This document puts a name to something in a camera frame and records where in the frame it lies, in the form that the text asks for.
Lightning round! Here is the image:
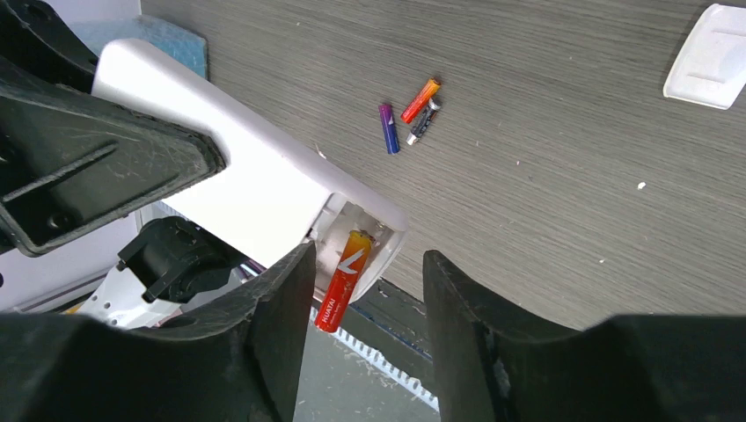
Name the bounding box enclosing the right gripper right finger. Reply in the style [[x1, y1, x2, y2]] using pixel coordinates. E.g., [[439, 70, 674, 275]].
[[422, 250, 745, 421]]

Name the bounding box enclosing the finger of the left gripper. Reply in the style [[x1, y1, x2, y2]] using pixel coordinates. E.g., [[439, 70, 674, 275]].
[[1, 60, 226, 257], [1, 0, 99, 93]]

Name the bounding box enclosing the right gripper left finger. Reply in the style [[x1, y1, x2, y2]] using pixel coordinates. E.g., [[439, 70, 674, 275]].
[[1, 243, 316, 421]]

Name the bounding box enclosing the orange battery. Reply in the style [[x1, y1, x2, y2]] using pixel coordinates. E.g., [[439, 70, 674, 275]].
[[314, 230, 375, 333], [400, 77, 442, 124]]

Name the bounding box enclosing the white remote control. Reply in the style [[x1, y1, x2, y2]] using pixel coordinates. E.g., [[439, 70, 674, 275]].
[[92, 39, 408, 300]]

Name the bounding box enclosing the white battery cover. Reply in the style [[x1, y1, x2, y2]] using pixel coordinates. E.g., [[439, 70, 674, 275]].
[[662, 4, 745, 110]]

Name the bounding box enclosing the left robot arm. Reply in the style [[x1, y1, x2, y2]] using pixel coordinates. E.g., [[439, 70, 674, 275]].
[[1, 1, 246, 329]]

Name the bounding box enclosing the blue plastic bottle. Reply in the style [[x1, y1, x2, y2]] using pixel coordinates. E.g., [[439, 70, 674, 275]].
[[68, 15, 208, 79]]

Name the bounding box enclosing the black silver battery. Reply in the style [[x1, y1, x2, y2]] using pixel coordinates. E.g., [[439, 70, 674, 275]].
[[406, 97, 442, 146]]

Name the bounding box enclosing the purple battery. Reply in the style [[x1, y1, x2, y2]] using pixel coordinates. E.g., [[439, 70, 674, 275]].
[[378, 104, 399, 155]]

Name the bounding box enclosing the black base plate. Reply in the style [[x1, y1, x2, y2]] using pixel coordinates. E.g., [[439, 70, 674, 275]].
[[341, 279, 435, 393]]

